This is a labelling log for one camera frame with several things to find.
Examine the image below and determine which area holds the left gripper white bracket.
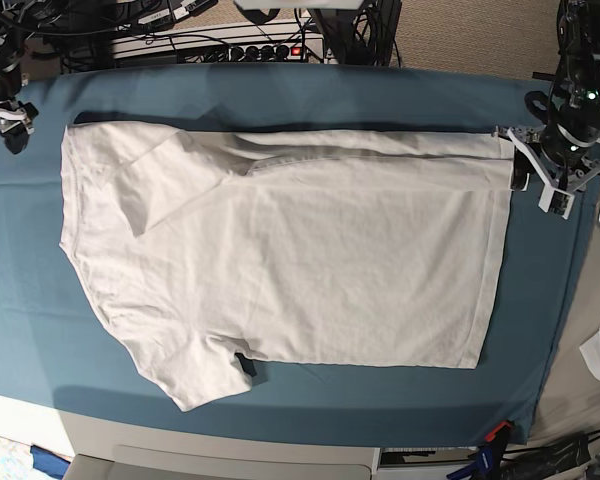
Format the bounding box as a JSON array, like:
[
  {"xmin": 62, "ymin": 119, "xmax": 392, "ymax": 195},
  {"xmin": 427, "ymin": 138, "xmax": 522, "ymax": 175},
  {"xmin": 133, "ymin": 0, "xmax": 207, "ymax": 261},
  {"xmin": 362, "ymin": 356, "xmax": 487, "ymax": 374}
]
[{"xmin": 494, "ymin": 124, "xmax": 600, "ymax": 219}]

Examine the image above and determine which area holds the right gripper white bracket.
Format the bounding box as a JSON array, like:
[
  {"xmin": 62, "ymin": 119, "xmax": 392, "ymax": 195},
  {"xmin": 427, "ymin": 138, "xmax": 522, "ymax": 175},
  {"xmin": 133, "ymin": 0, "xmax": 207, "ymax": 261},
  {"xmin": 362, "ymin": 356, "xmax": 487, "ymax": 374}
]
[{"xmin": 0, "ymin": 100, "xmax": 38, "ymax": 155}]

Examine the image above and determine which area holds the white T-shirt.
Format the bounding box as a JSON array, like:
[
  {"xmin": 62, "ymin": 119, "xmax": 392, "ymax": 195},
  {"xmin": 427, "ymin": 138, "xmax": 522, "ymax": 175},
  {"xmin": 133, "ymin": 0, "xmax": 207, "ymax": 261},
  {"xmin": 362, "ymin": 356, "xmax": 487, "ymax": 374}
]
[{"xmin": 60, "ymin": 121, "xmax": 514, "ymax": 411}]

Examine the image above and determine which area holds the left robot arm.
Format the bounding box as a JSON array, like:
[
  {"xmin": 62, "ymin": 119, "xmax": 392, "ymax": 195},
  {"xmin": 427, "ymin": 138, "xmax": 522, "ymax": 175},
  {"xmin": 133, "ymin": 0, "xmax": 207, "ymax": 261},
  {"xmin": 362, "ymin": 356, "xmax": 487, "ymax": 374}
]
[{"xmin": 496, "ymin": 1, "xmax": 600, "ymax": 219}]

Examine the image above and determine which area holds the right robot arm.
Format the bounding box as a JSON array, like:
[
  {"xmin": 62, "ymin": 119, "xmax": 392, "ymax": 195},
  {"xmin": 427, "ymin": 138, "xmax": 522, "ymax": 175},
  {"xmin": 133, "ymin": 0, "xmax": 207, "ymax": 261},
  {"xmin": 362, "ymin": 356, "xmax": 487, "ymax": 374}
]
[{"xmin": 0, "ymin": 3, "xmax": 39, "ymax": 155}]

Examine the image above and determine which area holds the teal table cloth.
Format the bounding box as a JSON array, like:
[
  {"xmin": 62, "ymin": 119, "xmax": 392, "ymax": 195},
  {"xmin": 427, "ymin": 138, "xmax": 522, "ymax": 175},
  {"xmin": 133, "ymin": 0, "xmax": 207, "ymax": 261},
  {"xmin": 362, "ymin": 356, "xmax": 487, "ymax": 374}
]
[{"xmin": 0, "ymin": 64, "xmax": 600, "ymax": 447}]

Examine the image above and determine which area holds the orange black table clamp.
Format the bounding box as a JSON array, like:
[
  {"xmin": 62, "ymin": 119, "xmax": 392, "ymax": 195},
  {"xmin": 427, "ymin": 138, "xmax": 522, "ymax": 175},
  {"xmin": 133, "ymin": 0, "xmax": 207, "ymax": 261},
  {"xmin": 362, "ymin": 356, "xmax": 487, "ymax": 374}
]
[{"xmin": 484, "ymin": 420, "xmax": 515, "ymax": 451}]

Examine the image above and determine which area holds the white power strip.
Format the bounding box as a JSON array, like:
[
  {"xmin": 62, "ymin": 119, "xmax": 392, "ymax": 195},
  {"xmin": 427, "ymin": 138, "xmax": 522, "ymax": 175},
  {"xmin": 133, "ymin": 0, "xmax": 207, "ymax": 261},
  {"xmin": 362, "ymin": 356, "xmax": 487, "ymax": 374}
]
[{"xmin": 110, "ymin": 17, "xmax": 325, "ymax": 62}]

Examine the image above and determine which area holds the blue black clamp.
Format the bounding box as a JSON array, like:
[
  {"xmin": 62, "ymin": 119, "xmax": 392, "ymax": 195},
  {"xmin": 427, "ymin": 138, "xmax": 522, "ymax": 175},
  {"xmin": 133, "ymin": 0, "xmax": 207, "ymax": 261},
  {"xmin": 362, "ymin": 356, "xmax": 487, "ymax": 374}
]
[{"xmin": 446, "ymin": 446, "xmax": 504, "ymax": 480}]

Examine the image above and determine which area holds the blue cloth on floor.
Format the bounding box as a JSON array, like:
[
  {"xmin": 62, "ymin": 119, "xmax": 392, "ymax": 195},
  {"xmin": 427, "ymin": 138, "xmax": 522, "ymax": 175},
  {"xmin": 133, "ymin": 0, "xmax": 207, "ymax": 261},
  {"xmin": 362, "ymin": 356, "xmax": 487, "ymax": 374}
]
[{"xmin": 30, "ymin": 445, "xmax": 71, "ymax": 479}]

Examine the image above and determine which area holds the beige plastic bin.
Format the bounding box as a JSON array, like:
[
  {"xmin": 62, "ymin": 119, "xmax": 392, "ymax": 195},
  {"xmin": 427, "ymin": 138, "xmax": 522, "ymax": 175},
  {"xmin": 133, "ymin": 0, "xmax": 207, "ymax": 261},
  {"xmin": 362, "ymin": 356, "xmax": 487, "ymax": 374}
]
[{"xmin": 64, "ymin": 445, "xmax": 372, "ymax": 479}]

